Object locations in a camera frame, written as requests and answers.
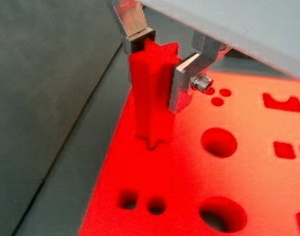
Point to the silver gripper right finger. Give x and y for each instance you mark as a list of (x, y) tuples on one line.
[(188, 74)]

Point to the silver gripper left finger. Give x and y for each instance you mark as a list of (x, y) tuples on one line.
[(128, 16)]

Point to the red star-shaped peg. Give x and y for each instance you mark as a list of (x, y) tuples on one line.
[(151, 74)]

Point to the red shape-sorting board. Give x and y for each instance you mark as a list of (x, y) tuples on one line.
[(223, 179)]

